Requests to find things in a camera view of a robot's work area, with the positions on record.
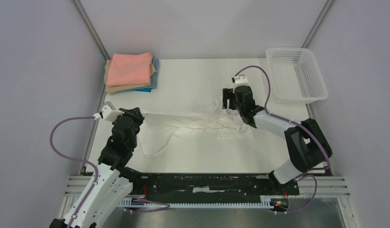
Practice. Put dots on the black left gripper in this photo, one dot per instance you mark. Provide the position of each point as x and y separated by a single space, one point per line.
135 113

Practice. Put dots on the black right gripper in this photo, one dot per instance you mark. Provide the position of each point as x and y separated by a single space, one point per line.
230 98

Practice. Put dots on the white t shirt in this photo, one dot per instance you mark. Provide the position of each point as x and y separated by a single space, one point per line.
159 130

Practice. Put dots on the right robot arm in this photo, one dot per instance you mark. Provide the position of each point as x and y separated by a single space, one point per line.
306 144

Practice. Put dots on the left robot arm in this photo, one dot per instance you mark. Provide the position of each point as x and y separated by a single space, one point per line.
112 179

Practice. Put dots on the beige folded t shirt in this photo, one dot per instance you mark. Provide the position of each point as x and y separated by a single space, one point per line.
120 88

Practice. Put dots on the blue folded t shirt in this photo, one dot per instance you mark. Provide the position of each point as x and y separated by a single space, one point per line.
153 78

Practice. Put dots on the white plastic basket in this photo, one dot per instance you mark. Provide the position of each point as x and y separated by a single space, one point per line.
296 76

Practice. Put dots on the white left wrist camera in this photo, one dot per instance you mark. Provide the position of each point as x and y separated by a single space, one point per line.
108 113

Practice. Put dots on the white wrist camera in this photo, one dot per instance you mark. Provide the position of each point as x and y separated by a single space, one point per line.
240 79
108 113

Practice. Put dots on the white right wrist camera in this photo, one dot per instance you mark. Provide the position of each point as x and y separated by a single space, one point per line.
240 79

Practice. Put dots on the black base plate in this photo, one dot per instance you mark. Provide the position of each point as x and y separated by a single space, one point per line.
210 187

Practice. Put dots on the white cable duct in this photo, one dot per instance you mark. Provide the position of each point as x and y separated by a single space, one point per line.
263 203

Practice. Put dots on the aluminium frame rail left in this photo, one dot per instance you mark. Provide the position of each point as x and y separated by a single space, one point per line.
90 27

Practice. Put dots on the aluminium frame rail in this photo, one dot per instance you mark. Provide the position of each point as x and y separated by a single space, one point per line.
90 27
317 23

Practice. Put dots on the aluminium frame rail right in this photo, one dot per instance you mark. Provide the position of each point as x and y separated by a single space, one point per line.
317 23

